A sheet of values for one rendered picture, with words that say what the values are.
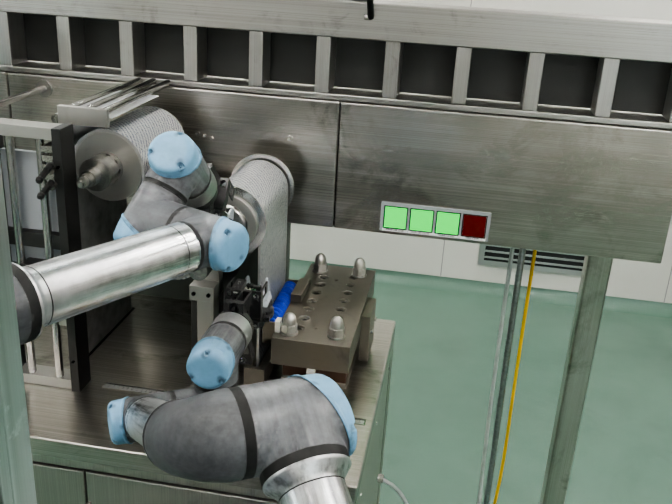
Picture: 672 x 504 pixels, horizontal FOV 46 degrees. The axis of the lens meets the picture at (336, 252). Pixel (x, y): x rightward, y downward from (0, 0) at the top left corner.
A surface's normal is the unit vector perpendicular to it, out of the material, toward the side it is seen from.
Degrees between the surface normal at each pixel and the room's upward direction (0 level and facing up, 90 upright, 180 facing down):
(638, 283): 90
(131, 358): 0
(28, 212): 90
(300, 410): 30
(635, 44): 90
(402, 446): 0
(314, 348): 90
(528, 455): 0
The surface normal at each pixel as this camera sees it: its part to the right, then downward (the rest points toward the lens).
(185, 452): -0.45, 0.14
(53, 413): 0.05, -0.93
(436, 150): -0.17, 0.36
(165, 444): -0.63, -0.03
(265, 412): 0.27, -0.54
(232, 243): 0.81, 0.26
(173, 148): -0.09, -0.32
